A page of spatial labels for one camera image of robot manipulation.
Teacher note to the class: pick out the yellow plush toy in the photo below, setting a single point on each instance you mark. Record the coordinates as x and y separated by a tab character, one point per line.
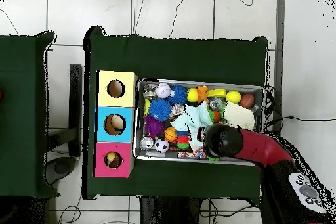
110	156

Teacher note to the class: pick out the dark green tablecloth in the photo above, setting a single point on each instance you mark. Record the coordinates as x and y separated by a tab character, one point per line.
21	103
183	58

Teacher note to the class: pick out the shallow metal mesh bin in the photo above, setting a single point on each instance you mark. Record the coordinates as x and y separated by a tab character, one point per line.
157	155

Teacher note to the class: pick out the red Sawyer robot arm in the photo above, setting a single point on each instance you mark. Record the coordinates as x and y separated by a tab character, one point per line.
262	147

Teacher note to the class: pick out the purple spiky toy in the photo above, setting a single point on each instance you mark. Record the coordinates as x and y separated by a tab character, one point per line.
153	126

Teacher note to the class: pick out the blue fuzzy ball with eyes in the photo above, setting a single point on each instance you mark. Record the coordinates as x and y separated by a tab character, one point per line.
160	110

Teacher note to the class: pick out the wooden box with three holes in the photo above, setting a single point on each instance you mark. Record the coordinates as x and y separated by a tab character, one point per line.
105	100

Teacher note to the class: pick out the small soccer ball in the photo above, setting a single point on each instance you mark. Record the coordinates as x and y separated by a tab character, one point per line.
161	145

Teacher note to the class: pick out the mint green cloth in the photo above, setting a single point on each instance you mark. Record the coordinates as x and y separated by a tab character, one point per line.
197	119

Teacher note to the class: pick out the small orange basketball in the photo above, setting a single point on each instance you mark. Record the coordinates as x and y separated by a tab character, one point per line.
171	134

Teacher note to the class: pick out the cream cloth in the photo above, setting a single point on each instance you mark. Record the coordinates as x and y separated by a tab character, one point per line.
239	116

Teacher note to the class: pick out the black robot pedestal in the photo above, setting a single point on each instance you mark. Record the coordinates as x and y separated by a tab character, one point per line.
148	213

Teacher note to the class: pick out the yellow smiley ball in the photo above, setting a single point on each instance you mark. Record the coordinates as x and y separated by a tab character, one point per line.
192	95

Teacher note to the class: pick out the white baseball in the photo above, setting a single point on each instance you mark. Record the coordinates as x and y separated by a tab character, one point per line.
163	90

